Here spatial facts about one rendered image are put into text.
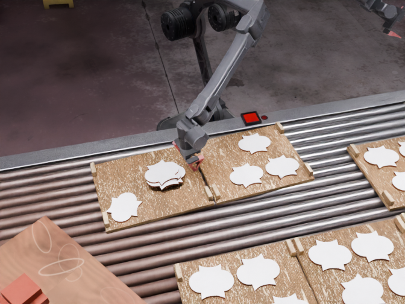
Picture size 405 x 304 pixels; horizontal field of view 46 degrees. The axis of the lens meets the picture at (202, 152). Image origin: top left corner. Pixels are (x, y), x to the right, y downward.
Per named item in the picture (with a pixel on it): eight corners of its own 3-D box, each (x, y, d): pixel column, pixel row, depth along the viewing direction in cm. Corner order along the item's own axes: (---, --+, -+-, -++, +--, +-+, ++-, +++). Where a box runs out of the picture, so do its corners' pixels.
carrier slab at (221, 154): (189, 146, 205) (189, 143, 204) (276, 126, 214) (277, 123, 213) (216, 205, 181) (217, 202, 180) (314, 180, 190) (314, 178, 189)
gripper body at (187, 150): (185, 160, 175) (184, 145, 170) (173, 143, 182) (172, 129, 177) (201, 152, 177) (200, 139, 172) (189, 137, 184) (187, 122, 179)
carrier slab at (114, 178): (90, 168, 195) (90, 165, 194) (186, 146, 205) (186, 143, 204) (106, 234, 171) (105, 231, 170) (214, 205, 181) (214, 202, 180)
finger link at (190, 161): (190, 178, 180) (187, 160, 173) (181, 166, 185) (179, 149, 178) (206, 171, 182) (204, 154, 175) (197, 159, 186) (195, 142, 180)
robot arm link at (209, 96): (253, 31, 184) (242, 12, 176) (265, 34, 181) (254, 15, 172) (196, 124, 178) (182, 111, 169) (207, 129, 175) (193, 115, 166)
